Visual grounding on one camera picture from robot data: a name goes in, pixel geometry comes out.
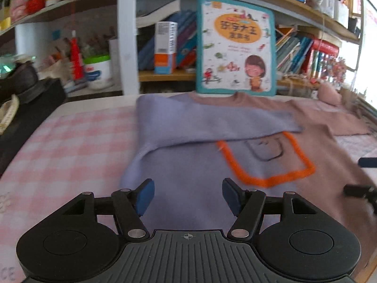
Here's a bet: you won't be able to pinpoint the purple and pink knit sweater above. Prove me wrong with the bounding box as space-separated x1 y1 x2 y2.
120 93 376 271

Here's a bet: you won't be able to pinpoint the pink checkered table mat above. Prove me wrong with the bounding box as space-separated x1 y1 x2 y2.
0 100 377 283

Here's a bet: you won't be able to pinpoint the pink plush toy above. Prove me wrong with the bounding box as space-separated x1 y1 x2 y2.
317 83 342 106

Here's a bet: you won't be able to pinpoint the colourful paper flower bouquet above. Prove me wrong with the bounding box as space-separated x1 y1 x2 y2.
321 56 347 85

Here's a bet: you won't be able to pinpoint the red dictionary books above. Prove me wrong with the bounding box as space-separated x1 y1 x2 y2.
300 38 339 78

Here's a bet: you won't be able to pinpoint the row of leaning books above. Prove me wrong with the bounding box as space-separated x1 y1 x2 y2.
275 27 313 74

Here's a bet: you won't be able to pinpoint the white green-lid jar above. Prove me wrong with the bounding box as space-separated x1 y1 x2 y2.
83 54 113 90

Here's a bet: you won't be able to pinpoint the teal children's sound book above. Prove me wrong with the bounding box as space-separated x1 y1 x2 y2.
196 0 277 96

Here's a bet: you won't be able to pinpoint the white usmile box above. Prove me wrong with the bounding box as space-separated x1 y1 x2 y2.
154 21 178 75

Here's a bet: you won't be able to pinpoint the white shelf frame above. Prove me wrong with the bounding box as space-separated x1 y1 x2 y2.
118 0 139 95

